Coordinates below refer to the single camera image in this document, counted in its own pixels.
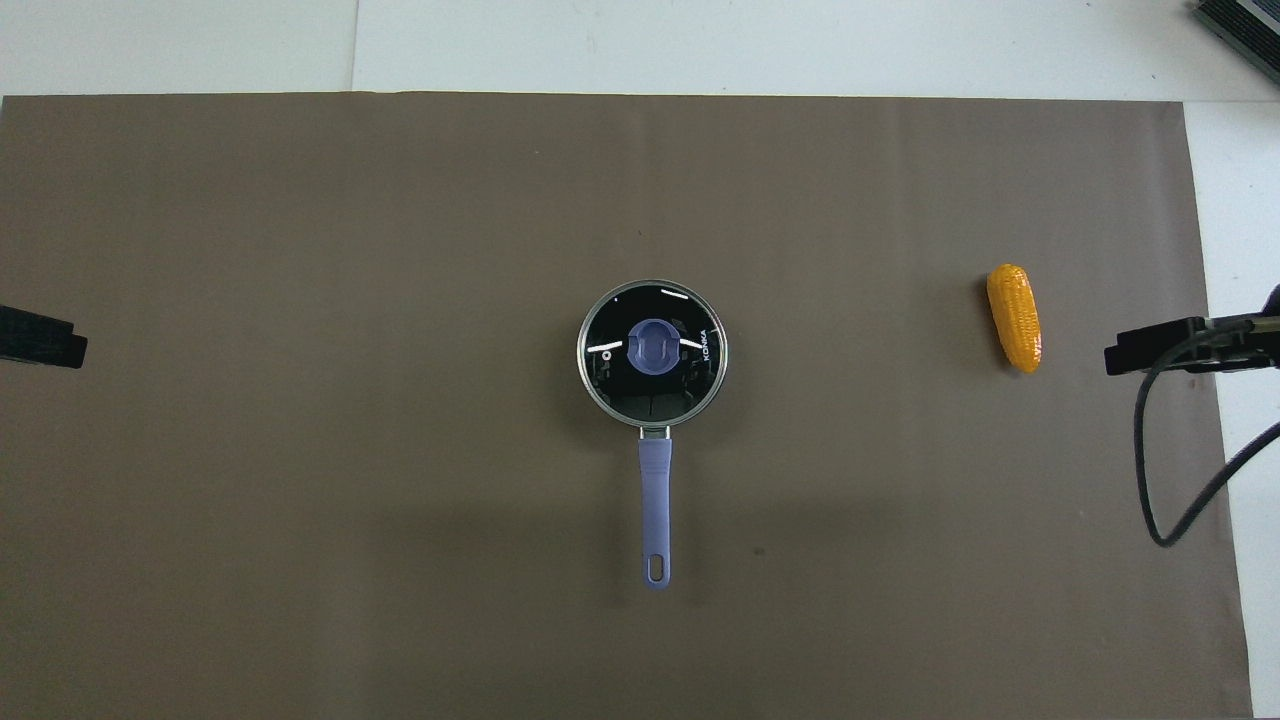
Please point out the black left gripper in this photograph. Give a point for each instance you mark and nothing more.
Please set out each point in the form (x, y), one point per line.
(10, 332)

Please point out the dark ribbed device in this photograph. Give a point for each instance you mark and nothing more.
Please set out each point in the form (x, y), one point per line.
(1245, 25)

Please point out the yellow corn cob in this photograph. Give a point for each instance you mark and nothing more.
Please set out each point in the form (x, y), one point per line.
(1015, 320)

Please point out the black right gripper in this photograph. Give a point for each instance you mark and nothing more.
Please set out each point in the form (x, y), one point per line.
(1255, 345)

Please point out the brown table mat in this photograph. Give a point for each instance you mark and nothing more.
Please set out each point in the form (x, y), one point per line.
(400, 500)

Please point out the glass lid purple knob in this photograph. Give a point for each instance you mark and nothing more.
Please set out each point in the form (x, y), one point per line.
(620, 385)

